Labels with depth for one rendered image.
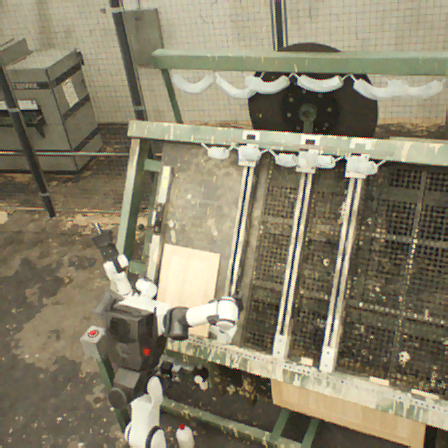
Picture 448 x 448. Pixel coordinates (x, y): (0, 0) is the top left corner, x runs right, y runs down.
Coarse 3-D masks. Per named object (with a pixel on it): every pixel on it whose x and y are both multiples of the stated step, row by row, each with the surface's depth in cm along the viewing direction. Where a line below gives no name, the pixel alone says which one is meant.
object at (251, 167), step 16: (240, 144) 281; (256, 144) 292; (240, 160) 295; (256, 160) 298; (256, 176) 301; (240, 192) 299; (240, 208) 299; (240, 224) 301; (240, 240) 298; (240, 256) 298; (240, 272) 302
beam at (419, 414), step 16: (192, 336) 311; (192, 352) 311; (208, 352) 306; (224, 352) 302; (256, 352) 294; (240, 368) 298; (256, 368) 294; (272, 368) 290; (304, 384) 282; (320, 384) 279; (336, 384) 275; (352, 384) 272; (368, 384) 269; (352, 400) 272; (368, 400) 269; (384, 400) 265; (432, 400) 257; (416, 416) 259; (432, 416) 256
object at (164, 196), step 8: (168, 176) 323; (168, 184) 323; (160, 192) 325; (168, 192) 325; (160, 200) 324; (168, 200) 326; (160, 240) 325; (152, 248) 326; (160, 248) 326; (152, 256) 325; (160, 256) 327; (152, 264) 325; (152, 272) 325
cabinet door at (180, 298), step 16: (176, 256) 321; (192, 256) 316; (208, 256) 312; (176, 272) 321; (192, 272) 316; (208, 272) 312; (160, 288) 325; (176, 288) 320; (192, 288) 316; (208, 288) 311; (176, 304) 320; (192, 304) 316; (208, 336) 311
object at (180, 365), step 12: (168, 360) 320; (180, 360) 319; (192, 360) 314; (204, 360) 309; (156, 372) 316; (168, 372) 313; (180, 372) 312; (192, 372) 313; (204, 372) 308; (168, 384) 321; (204, 384) 313
